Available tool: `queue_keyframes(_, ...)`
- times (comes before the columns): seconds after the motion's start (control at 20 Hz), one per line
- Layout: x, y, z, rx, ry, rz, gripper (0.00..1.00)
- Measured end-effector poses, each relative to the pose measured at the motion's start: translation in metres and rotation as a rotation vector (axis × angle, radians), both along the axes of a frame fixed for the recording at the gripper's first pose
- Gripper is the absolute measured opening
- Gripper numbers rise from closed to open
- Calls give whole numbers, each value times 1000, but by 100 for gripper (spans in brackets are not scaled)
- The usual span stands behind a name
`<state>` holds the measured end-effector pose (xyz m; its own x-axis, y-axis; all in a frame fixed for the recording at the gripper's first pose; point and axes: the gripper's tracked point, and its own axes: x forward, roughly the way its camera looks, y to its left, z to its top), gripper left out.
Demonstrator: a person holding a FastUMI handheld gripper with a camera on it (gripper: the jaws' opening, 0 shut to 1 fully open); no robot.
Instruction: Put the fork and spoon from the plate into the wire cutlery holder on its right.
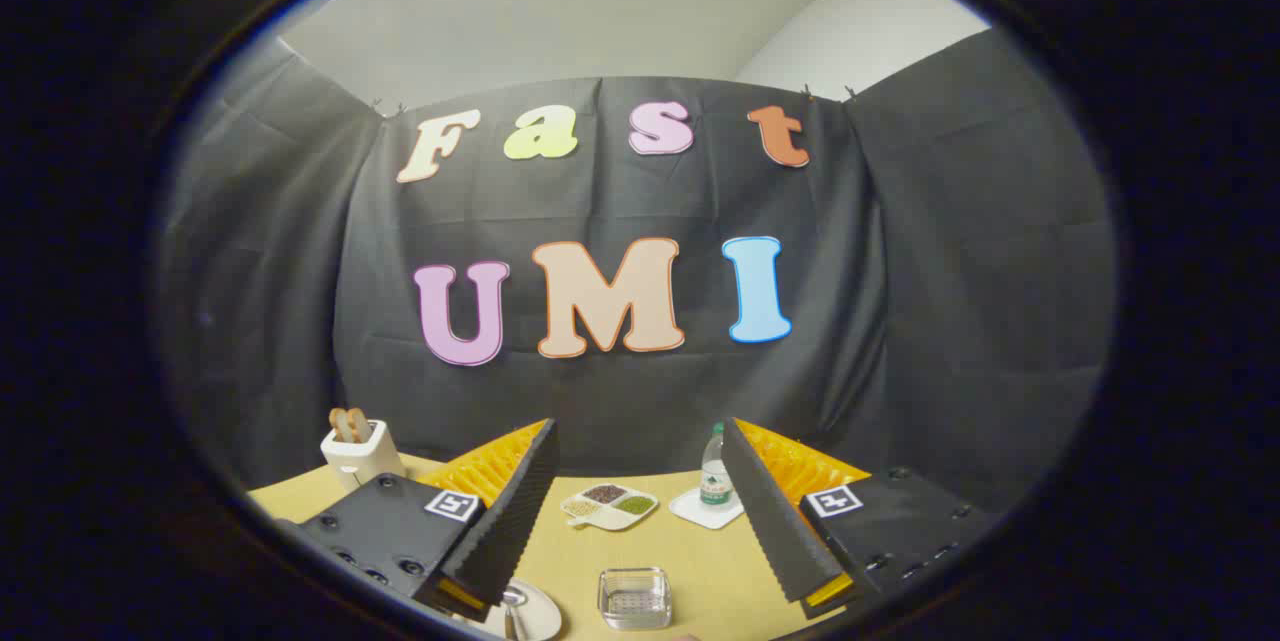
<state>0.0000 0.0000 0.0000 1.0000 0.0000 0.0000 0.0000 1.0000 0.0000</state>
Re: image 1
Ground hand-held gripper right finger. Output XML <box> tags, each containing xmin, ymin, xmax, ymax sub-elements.
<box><xmin>720</xmin><ymin>418</ymin><xmax>1001</xmax><ymax>620</ymax></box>

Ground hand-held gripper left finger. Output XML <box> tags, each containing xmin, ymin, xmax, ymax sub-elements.
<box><xmin>275</xmin><ymin>418</ymin><xmax>559</xmax><ymax>624</ymax></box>

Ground clear plastic water bottle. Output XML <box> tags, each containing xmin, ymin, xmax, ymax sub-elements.
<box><xmin>699</xmin><ymin>423</ymin><xmax>735</xmax><ymax>508</ymax></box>

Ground white square coaster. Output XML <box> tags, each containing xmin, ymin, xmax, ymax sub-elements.
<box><xmin>668</xmin><ymin>487</ymin><xmax>746</xmax><ymax>530</ymax></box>

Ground white divided seasoning dish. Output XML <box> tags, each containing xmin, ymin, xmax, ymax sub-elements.
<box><xmin>560</xmin><ymin>483</ymin><xmax>660</xmax><ymax>531</ymax></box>

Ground large white round plate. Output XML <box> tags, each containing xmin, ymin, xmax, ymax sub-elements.
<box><xmin>470</xmin><ymin>579</ymin><xmax>563</xmax><ymax>641</ymax></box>

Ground clear cutlery rack tray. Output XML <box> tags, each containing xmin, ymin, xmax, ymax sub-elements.
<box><xmin>598</xmin><ymin>567</ymin><xmax>673</xmax><ymax>631</ymax></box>

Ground white toaster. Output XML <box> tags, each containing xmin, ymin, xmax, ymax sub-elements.
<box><xmin>320</xmin><ymin>418</ymin><xmax>408</xmax><ymax>490</ymax></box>

